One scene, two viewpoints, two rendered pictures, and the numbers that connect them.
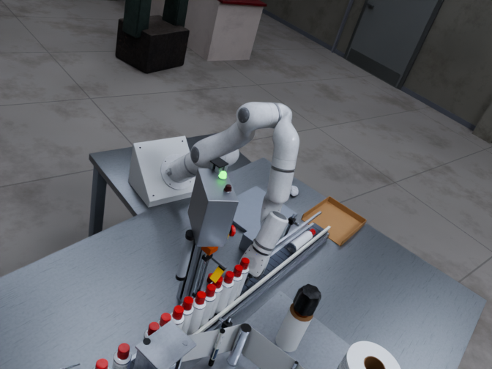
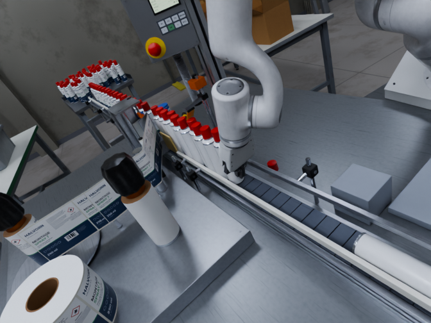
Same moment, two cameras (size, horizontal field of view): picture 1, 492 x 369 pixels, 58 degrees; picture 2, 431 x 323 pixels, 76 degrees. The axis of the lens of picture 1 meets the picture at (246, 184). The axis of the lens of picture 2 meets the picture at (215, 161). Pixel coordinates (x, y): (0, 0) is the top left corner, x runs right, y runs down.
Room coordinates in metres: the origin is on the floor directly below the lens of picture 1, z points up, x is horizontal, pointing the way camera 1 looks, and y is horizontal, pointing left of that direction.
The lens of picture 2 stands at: (1.68, -0.68, 1.46)
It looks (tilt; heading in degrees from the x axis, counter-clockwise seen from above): 33 degrees down; 128
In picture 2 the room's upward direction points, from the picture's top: 25 degrees counter-clockwise
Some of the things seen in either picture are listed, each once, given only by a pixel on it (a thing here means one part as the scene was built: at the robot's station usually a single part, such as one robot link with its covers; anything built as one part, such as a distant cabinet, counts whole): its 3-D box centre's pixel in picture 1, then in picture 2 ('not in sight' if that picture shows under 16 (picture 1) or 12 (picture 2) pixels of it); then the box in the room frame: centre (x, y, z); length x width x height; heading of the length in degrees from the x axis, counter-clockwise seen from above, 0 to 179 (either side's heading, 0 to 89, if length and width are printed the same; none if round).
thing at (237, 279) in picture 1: (232, 285); (215, 153); (1.22, -0.07, 0.98); 0.05 x 0.05 x 0.20
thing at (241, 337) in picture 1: (239, 345); (150, 170); (0.98, -0.14, 0.97); 0.05 x 0.05 x 0.19
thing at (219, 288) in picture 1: (212, 296); (202, 143); (1.14, -0.01, 0.98); 0.05 x 0.05 x 0.20
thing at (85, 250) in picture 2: not in sight; (58, 259); (0.75, -0.48, 0.89); 0.31 x 0.31 x 0.01
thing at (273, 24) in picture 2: not in sight; (264, 15); (0.86, 1.84, 0.97); 0.51 x 0.42 x 0.37; 54
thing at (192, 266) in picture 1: (199, 237); (217, 77); (1.23, 0.10, 1.16); 0.04 x 0.04 x 0.67; 61
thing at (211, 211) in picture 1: (211, 207); (164, 19); (1.14, 0.08, 1.38); 0.17 x 0.10 x 0.19; 26
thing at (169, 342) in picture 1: (166, 345); (122, 105); (0.78, 0.08, 1.14); 0.14 x 0.11 x 0.01; 151
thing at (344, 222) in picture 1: (334, 219); not in sight; (2.06, -0.53, 0.85); 0.30 x 0.26 x 0.04; 151
